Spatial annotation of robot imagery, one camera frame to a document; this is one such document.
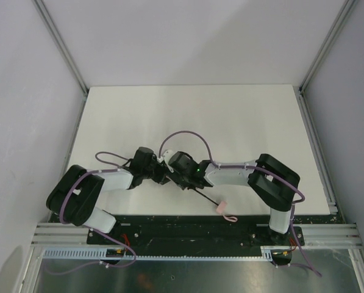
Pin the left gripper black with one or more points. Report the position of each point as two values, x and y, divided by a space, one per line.
162 177

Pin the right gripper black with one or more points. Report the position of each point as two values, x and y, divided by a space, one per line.
185 185

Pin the pink folding umbrella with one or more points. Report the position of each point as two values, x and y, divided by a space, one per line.
220 208

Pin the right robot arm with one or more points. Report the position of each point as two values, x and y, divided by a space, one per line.
274 182

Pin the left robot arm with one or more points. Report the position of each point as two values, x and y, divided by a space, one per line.
75 196

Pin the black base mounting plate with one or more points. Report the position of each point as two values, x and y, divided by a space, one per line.
194 235

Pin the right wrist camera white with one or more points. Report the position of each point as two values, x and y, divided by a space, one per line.
165 159

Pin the grey cable duct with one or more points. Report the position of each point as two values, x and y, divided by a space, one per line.
111 254

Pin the right aluminium frame post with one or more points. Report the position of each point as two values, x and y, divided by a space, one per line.
336 28

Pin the aluminium frame post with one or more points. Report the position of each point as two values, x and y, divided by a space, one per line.
336 28
57 38

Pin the left aluminium frame post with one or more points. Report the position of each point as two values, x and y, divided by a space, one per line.
57 38

